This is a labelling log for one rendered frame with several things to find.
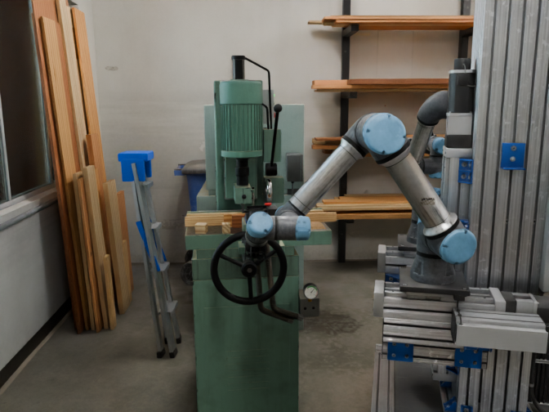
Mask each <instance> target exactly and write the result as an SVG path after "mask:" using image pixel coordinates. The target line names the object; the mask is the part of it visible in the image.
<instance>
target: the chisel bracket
mask: <svg viewBox="0 0 549 412"><path fill-rule="evenodd" d="M242 195H246V196H247V198H246V199H242ZM234 201H235V203H236V204H241V205H242V206H244V205H245V204H251V203H252V188H251V186H250V184H249V183H248V185H247V186H237V183H234Z"/></svg>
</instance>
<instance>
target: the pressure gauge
mask: <svg viewBox="0 0 549 412"><path fill-rule="evenodd" d="M312 290H313V291H312ZM311 292H312V293H311ZM303 293H304V295H305V297H306V298H308V302H312V299H315V298H317V296H318V295H319V289H318V288H317V286H316V285H315V284H313V283H308V284H306V285H305V286H304V288H303Z"/></svg>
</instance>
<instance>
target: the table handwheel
mask: <svg viewBox="0 0 549 412"><path fill-rule="evenodd" d="M245 233H246V231H241V232H238V233H235V234H233V235H231V236H229V237H227V238H226V239H225V240H223V241H222V242H221V243H220V244H219V245H218V247H217V248H216V250H215V252H214V254H213V255H212V260H211V266H210V272H211V277H212V282H213V284H214V285H215V287H216V289H217V291H218V292H219V293H220V294H221V295H222V296H223V297H225V298H226V299H228V300H230V301H231V302H235V303H238V304H242V305H254V304H258V303H261V302H264V301H266V300H268V299H270V298H271V297H273V296H274V295H275V294H276V293H277V292H278V291H279V290H280V288H281V287H282V285H283V282H284V281H285V278H286V275H287V270H288V264H287V259H286V256H285V253H284V251H283V249H282V247H281V246H280V245H279V243H278V242H277V241H276V240H268V245H270V246H271V247H272V248H273V250H272V251H270V252H269V253H267V254H266V259H267V258H269V257H271V256H272V255H274V254H275V253H277V255H278V258H279V264H280V270H279V277H278V279H277V280H276V282H275V283H274V285H273V286H272V288H271V289H269V290H268V291H267V292H265V293H264V294H262V295H259V296H256V297H253V292H252V278H253V276H254V275H255V274H256V273H257V266H258V265H259V264H261V263H262V262H264V261H265V260H264V257H263V258H262V260H256V261H255V262H254V261H253V260H252V258H251V257H250V258H249V259H248V257H246V260H244V254H242V259H243V262H239V261H237V260H235V259H233V258H231V257H228V256H226V255H224V254H222V253H223V252H224V250H225V249H226V248H227V247H228V246H229V245H231V244H233V243H234V242H235V241H237V240H241V239H242V237H244V235H245ZM220 258H222V259H224V260H226V261H228V262H232V263H234V264H235V265H237V266H240V267H241V271H242V273H243V275H244V276H246V277H247V278H248V296H249V298H243V297H240V296H237V295H234V294H232V293H231V292H230V291H228V290H227V289H226V288H225V287H224V285H223V284H222V283H221V281H220V278H219V275H218V262H219V259H220Z"/></svg>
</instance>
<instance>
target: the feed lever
mask: <svg viewBox="0 0 549 412"><path fill-rule="evenodd" d="M274 111H275V112H276V113H275V121H274V135H273V143H272V151H271V159H270V163H266V167H265V170H266V176H276V175H277V163H274V156H275V143H276V136H277V128H278V121H279V112H281V111H282V106H281V104H276V105H275V106H274Z"/></svg>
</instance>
